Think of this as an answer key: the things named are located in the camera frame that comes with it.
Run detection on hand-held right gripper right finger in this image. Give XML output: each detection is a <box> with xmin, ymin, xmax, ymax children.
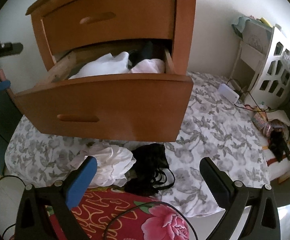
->
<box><xmin>199</xmin><ymin>157</ymin><xmax>281</xmax><ymax>240</ymax></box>

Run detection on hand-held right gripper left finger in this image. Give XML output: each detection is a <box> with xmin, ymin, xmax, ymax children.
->
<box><xmin>15</xmin><ymin>156</ymin><xmax>98</xmax><ymax>240</ymax></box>

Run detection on white ruffled garment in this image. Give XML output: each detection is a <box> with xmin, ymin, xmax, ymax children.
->
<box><xmin>68</xmin><ymin>142</ymin><xmax>137</xmax><ymax>188</ymax></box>

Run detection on black lace garment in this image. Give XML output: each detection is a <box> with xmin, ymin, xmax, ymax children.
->
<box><xmin>124</xmin><ymin>144</ymin><xmax>176</xmax><ymax>197</ymax></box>

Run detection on deep wooden drawer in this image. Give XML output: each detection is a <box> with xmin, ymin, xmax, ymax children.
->
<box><xmin>14</xmin><ymin>40</ymin><xmax>194</xmax><ymax>143</ymax></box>

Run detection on pale pink garment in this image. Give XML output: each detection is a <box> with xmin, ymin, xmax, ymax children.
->
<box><xmin>131</xmin><ymin>58</ymin><xmax>166</xmax><ymax>74</ymax></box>

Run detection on black printed garment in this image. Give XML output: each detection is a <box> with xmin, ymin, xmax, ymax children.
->
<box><xmin>128</xmin><ymin>41</ymin><xmax>155</xmax><ymax>68</ymax></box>

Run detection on grey floral bedsheet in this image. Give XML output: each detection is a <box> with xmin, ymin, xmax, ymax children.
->
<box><xmin>5</xmin><ymin>71</ymin><xmax>271</xmax><ymax>218</ymax></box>

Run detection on red floral blanket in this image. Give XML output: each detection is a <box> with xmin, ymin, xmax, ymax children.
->
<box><xmin>45</xmin><ymin>189</ymin><xmax>191</xmax><ymax>240</ymax></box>

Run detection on colourful packet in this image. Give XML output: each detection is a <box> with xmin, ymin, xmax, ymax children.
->
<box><xmin>251</xmin><ymin>112</ymin><xmax>274</xmax><ymax>136</ymax></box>

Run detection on white power box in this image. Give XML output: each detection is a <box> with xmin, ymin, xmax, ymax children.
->
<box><xmin>218</xmin><ymin>83</ymin><xmax>240</xmax><ymax>104</ymax></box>

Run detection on stack of papers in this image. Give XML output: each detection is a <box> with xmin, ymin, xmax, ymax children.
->
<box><xmin>265</xmin><ymin>110</ymin><xmax>290</xmax><ymax>126</ymax></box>

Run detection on white silky garment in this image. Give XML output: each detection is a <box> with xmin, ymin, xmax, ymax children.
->
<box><xmin>68</xmin><ymin>52</ymin><xmax>131</xmax><ymax>79</ymax></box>

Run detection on shallow wooden drawer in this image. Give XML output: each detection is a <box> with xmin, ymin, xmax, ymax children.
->
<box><xmin>40</xmin><ymin>0</ymin><xmax>178</xmax><ymax>55</ymax></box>

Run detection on white laundry basket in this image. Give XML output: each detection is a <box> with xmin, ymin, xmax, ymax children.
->
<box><xmin>244</xmin><ymin>26</ymin><xmax>290</xmax><ymax>108</ymax></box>

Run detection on wooden nightstand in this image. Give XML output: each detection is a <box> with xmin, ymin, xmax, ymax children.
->
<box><xmin>25</xmin><ymin>0</ymin><xmax>198</xmax><ymax>143</ymax></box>

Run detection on teal cloth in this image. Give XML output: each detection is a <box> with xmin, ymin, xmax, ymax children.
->
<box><xmin>231</xmin><ymin>16</ymin><xmax>251</xmax><ymax>33</ymax></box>

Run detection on black floor cable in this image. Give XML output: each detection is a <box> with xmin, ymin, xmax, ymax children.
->
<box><xmin>226</xmin><ymin>79</ymin><xmax>278</xmax><ymax>113</ymax></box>

